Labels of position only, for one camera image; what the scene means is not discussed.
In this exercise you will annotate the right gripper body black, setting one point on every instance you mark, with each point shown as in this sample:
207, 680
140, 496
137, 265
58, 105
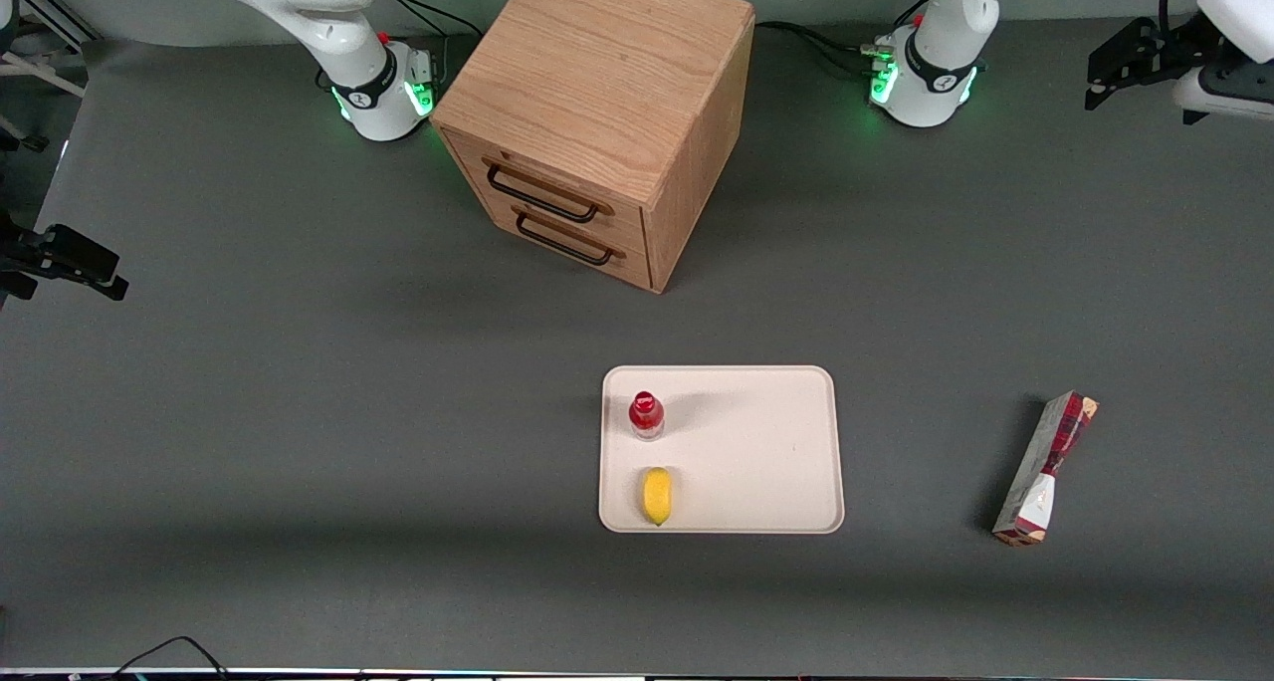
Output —
35, 253

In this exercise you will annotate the wooden drawer cabinet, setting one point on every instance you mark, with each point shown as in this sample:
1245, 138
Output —
597, 104

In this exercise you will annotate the red cookie box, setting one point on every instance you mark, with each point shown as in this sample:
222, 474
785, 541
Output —
1045, 467

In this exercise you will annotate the aluminium frame stand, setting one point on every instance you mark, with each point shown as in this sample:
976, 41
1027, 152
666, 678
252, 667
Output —
45, 34

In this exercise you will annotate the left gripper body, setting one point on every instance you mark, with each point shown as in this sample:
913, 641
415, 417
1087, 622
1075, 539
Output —
1170, 51

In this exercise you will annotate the small red bottle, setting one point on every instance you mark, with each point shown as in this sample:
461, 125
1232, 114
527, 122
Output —
646, 414

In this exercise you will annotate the cream plastic tray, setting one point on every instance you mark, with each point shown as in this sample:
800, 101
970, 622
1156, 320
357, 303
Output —
766, 452

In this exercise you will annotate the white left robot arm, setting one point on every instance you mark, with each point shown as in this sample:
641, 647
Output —
931, 89

